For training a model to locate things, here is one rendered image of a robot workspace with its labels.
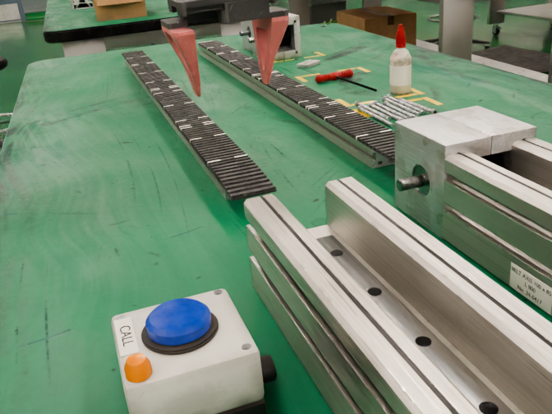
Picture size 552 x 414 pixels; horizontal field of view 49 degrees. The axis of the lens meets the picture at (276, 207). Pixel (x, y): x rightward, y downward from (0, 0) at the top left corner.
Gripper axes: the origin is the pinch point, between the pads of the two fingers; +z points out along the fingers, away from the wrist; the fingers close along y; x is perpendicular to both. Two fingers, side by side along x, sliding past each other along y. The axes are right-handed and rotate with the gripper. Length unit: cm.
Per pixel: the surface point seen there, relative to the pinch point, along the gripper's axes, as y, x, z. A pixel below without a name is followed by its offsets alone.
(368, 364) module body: -6.3, -42.0, 5.6
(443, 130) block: 15.6, -16.8, 4.2
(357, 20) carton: 186, 326, 49
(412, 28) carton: 219, 310, 58
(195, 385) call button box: -14.3, -36.0, 8.5
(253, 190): -0.8, -6.1, 10.5
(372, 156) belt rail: 17.2, 0.3, 12.5
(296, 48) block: 37, 72, 12
